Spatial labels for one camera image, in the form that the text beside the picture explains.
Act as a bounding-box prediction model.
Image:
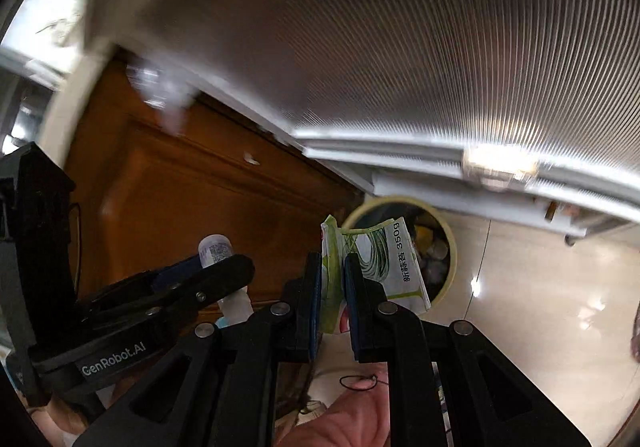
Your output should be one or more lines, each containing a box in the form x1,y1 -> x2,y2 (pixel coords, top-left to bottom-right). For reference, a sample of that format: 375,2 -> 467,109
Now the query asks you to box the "round pale yellow bin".
340,197 -> 458,313

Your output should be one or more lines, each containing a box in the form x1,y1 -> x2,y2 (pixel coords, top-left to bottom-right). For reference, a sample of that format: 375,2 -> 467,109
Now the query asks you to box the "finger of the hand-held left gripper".
75,254 -> 256,335
92,254 -> 203,303

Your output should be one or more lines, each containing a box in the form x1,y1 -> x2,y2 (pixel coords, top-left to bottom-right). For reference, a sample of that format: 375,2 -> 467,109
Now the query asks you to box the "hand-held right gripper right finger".
342,253 -> 593,447

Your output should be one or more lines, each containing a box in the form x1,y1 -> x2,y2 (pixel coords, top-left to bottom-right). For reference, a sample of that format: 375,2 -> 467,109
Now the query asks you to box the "brown wooden cabinet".
65,52 -> 366,310

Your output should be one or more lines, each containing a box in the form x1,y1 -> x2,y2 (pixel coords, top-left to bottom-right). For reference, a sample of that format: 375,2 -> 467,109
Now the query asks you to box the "black hair tie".
339,374 -> 381,392

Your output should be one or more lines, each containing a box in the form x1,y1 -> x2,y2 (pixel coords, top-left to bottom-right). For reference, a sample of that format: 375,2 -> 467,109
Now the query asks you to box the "green and white packet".
320,214 -> 433,335

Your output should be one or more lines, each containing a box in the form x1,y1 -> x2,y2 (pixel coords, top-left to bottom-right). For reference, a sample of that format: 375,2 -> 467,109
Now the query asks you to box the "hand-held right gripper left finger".
75,252 -> 323,447

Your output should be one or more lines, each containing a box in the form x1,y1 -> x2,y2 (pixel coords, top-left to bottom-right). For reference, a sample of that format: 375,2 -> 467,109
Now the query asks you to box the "pile of discarded wrappers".
410,222 -> 449,288

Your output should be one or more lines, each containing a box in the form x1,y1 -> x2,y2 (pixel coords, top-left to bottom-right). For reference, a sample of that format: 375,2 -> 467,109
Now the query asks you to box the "metal sliding door rail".
292,127 -> 593,240

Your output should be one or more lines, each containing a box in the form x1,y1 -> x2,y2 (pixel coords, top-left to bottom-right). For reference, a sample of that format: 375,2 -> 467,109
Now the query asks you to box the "small white bottle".
197,233 -> 253,328

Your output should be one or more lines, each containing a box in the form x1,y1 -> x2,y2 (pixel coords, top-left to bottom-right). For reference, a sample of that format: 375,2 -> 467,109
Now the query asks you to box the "person's bare leg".
287,362 -> 393,447

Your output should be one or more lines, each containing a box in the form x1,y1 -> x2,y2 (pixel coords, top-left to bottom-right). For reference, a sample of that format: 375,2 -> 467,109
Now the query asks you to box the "ribbed grey sliding door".
90,0 -> 640,222

